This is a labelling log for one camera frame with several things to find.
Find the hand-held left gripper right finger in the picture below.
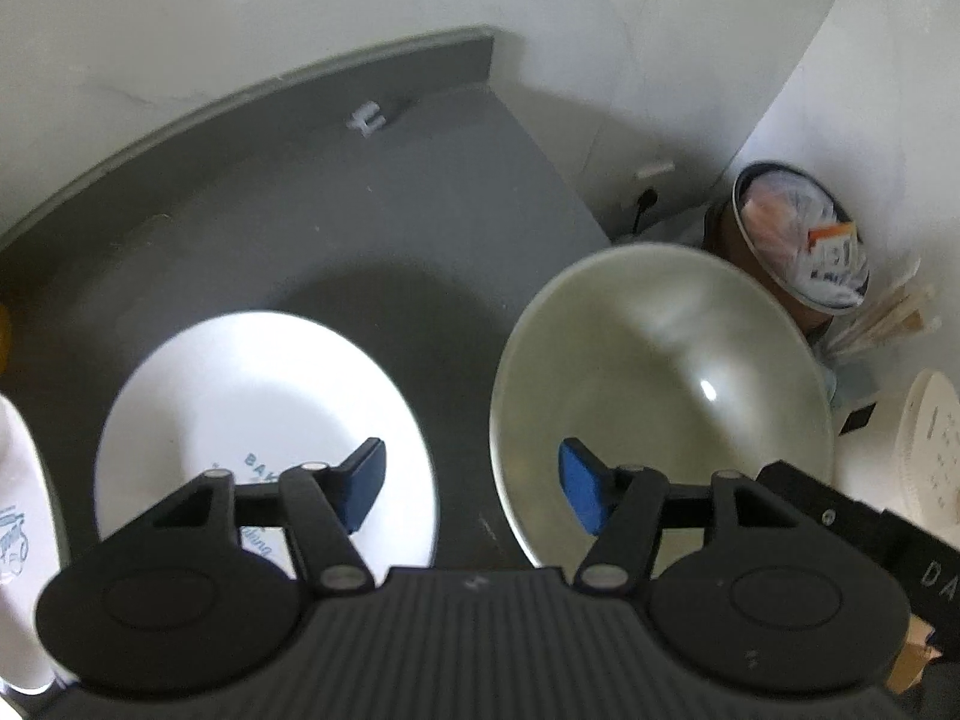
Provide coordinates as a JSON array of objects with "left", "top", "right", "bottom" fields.
[{"left": 559, "top": 437, "right": 830, "bottom": 593}]

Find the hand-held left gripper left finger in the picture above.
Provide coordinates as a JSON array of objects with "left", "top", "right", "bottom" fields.
[{"left": 97, "top": 437, "right": 387, "bottom": 592}]

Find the large white bowl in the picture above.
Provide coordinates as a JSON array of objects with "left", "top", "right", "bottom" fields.
[{"left": 489, "top": 242, "right": 835, "bottom": 567}]

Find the white round appliance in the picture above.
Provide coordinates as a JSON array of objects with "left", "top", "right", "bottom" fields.
[{"left": 896, "top": 369, "right": 960, "bottom": 533}]

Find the cardboard box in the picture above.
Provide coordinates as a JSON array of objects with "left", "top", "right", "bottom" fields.
[{"left": 889, "top": 611, "right": 944, "bottom": 691}]

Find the bundle of wooden sticks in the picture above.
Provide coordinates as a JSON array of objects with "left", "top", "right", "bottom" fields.
[{"left": 821, "top": 259, "right": 942, "bottom": 365}]

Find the brown metal pot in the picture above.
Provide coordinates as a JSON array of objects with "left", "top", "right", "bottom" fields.
[{"left": 705, "top": 160, "right": 871, "bottom": 338}]

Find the black power plug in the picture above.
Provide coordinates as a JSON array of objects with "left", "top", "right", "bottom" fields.
[{"left": 630, "top": 186, "right": 661, "bottom": 233}]

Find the crumpled plastic bag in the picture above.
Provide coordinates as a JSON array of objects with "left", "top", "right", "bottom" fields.
[{"left": 741, "top": 171, "right": 869, "bottom": 307}]

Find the small white plastic clip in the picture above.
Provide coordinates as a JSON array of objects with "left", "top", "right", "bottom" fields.
[{"left": 346, "top": 101, "right": 387, "bottom": 137}]

